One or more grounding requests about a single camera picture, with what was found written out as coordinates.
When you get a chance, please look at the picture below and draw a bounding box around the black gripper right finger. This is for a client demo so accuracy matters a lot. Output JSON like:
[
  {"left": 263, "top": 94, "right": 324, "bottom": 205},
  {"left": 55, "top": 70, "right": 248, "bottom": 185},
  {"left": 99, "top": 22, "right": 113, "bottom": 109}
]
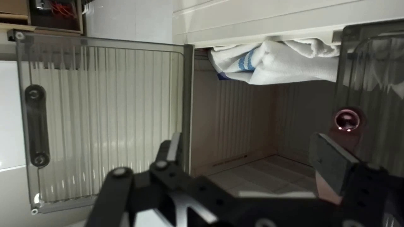
[{"left": 309, "top": 132, "right": 367, "bottom": 206}]

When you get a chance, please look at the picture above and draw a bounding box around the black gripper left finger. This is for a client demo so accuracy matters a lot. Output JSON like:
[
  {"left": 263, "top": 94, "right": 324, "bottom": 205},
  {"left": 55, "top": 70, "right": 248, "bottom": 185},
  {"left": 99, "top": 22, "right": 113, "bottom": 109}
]
[{"left": 152, "top": 131, "right": 183, "bottom": 170}]

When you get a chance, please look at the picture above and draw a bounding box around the brown leather door handle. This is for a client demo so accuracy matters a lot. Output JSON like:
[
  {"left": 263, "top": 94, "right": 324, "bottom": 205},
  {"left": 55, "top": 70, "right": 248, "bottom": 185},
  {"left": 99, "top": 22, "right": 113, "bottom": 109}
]
[
  {"left": 24, "top": 83, "right": 50, "bottom": 167},
  {"left": 332, "top": 105, "right": 363, "bottom": 148}
]

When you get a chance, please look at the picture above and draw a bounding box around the smoked ribbed cabinet door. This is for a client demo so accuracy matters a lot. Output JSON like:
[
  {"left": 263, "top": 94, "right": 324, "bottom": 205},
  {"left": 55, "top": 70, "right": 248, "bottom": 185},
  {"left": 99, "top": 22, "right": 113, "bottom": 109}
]
[
  {"left": 334, "top": 17, "right": 404, "bottom": 177},
  {"left": 15, "top": 29, "right": 188, "bottom": 213}
]

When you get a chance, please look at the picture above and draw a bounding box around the white towel with blue print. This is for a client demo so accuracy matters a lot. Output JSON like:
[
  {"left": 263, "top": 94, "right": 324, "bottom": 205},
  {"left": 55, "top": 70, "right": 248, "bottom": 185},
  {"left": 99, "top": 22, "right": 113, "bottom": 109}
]
[{"left": 208, "top": 36, "right": 340, "bottom": 87}]

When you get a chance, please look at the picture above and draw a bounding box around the white stacked storage cabinet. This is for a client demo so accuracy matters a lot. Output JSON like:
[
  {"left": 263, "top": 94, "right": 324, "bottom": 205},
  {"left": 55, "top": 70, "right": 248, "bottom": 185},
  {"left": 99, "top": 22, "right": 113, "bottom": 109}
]
[{"left": 171, "top": 0, "right": 404, "bottom": 199}]

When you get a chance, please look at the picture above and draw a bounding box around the wooden shelf unit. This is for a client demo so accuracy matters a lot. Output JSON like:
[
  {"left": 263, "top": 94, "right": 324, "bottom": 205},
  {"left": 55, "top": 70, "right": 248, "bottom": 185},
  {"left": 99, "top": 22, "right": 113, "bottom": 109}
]
[{"left": 0, "top": 0, "right": 85, "bottom": 35}]

